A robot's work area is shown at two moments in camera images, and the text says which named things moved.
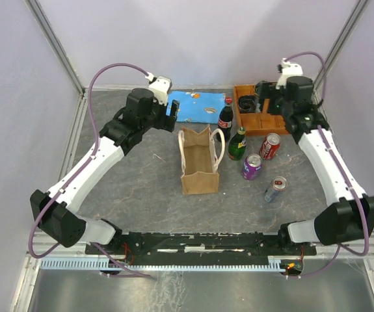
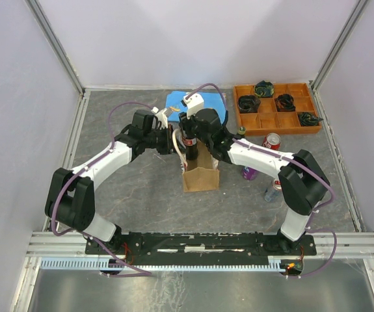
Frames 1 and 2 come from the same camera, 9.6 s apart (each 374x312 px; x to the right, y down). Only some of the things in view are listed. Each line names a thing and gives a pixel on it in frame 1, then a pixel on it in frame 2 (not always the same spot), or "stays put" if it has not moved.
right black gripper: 268,91 → 185,125
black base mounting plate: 201,248 stays put
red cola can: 270,146 stays put
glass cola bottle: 225,121 → 191,147
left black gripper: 167,122 → 166,149
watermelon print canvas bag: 200,155 stays put
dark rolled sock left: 247,104 stays put
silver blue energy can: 278,183 stays put
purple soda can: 252,167 stays put
